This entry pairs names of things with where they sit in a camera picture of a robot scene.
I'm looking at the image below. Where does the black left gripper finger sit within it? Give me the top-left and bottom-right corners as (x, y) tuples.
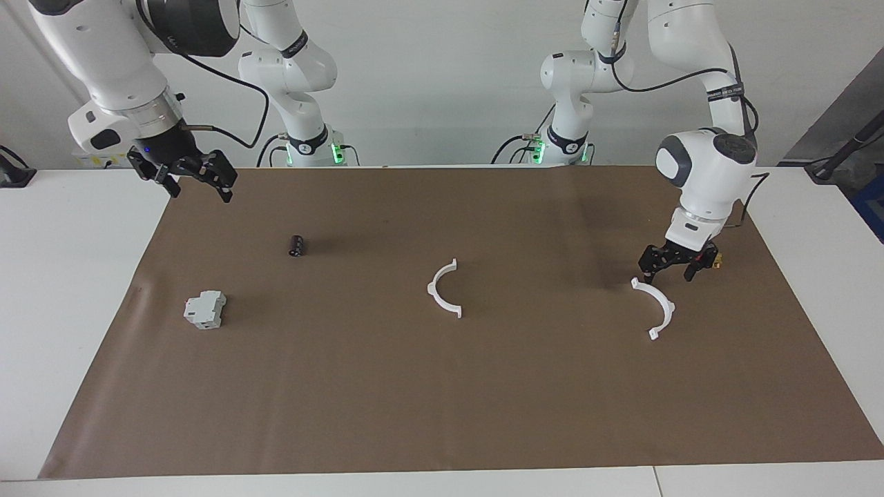
(684, 250), (719, 282)
(639, 244), (665, 286)

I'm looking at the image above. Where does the white half-ring pipe clamp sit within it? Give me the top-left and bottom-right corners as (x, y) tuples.
(631, 277), (675, 342)
(427, 259), (462, 320)

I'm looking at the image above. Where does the white power strip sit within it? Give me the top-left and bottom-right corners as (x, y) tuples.
(73, 148), (132, 170)

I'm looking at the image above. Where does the white circuit breaker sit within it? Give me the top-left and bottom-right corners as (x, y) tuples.
(183, 290), (227, 330)

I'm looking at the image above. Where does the black pole stand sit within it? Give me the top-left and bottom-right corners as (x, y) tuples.
(805, 110), (884, 184)

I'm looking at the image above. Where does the black clamp foot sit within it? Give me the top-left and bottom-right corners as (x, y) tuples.
(0, 145), (37, 188)

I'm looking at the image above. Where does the blue crate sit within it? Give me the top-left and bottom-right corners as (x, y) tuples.
(851, 173), (884, 244)

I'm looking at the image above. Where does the gray partition panel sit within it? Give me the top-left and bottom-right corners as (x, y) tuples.
(780, 47), (884, 166)

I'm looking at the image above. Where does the brown paper table mat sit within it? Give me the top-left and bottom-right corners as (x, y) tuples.
(38, 164), (884, 480)

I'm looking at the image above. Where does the black right base cable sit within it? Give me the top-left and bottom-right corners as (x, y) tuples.
(257, 135), (284, 168)

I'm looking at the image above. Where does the black base cable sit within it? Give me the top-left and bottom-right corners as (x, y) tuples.
(490, 104), (553, 166)
(257, 135), (284, 168)

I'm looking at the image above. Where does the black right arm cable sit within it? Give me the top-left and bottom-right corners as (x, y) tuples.
(176, 52), (271, 149)

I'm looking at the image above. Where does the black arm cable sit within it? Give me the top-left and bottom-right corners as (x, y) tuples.
(176, 52), (271, 149)
(611, 0), (771, 228)

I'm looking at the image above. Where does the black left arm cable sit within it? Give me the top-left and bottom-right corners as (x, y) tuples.
(611, 0), (771, 228)

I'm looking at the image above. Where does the black left base cable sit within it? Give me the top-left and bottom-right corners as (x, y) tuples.
(490, 104), (553, 166)

